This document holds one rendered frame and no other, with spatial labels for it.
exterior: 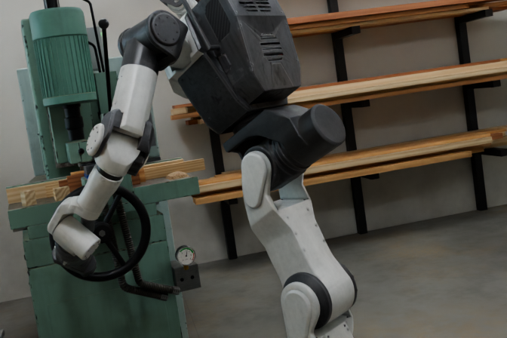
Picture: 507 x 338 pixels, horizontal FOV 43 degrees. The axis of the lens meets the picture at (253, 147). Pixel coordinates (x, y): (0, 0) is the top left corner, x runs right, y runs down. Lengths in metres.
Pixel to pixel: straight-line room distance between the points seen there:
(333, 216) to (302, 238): 3.29
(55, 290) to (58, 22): 0.84
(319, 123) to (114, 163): 0.48
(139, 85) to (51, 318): 0.92
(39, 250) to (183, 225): 2.64
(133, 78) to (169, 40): 0.12
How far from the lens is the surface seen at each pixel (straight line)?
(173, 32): 1.58
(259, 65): 1.59
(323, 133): 1.52
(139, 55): 1.57
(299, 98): 4.21
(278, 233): 1.65
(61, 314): 2.18
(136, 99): 1.52
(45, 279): 2.15
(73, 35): 2.21
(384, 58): 5.03
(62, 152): 2.35
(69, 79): 2.19
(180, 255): 2.13
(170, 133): 4.62
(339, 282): 1.66
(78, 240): 1.63
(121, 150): 1.52
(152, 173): 2.30
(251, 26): 1.62
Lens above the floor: 1.14
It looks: 5 degrees down
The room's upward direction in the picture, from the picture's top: 8 degrees counter-clockwise
